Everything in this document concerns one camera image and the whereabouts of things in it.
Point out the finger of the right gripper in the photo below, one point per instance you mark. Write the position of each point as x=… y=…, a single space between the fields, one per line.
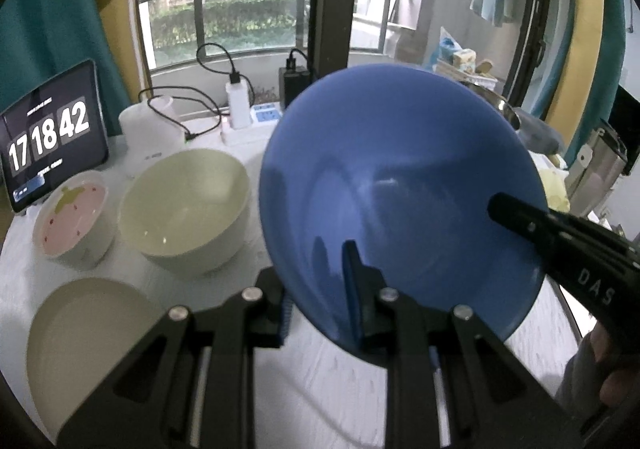
x=563 y=238

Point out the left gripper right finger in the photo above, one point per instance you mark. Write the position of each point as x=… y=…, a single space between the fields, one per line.
x=451 y=383

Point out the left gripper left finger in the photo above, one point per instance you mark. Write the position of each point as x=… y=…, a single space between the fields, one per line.
x=189 y=381

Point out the beige plate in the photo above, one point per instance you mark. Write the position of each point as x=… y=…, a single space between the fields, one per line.
x=78 y=335

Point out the large blue bowl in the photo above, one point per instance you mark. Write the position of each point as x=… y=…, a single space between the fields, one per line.
x=403 y=162

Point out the cream bowl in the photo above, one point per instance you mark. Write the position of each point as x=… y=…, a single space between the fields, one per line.
x=188 y=213

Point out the pink strawberry bowl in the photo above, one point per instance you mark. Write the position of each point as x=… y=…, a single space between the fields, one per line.
x=76 y=225

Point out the stacked pastel bowls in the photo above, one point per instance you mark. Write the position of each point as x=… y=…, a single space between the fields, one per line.
x=496 y=101

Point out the person's hand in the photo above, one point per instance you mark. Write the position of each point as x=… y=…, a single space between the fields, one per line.
x=600 y=374

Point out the yellow paper bag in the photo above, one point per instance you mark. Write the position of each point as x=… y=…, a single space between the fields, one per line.
x=553 y=181

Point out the steel thermos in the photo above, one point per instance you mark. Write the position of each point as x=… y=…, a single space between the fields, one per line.
x=598 y=164

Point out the yellow teal curtain right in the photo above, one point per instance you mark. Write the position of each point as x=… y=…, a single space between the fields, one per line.
x=576 y=88

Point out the white desk lamp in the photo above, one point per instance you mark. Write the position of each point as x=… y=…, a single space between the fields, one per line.
x=149 y=124

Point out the tablet showing clock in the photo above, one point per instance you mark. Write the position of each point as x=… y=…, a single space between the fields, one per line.
x=51 y=134

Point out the white power strip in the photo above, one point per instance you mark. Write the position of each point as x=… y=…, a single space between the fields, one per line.
x=263 y=120

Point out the black power adapter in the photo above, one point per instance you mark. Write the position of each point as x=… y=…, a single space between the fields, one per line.
x=293 y=80

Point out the white charger block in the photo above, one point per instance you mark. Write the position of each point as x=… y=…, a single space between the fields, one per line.
x=238 y=101

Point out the teal curtain left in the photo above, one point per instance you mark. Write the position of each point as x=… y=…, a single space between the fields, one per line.
x=43 y=38

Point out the yellow curtain left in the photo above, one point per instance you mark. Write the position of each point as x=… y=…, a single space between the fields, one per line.
x=121 y=25

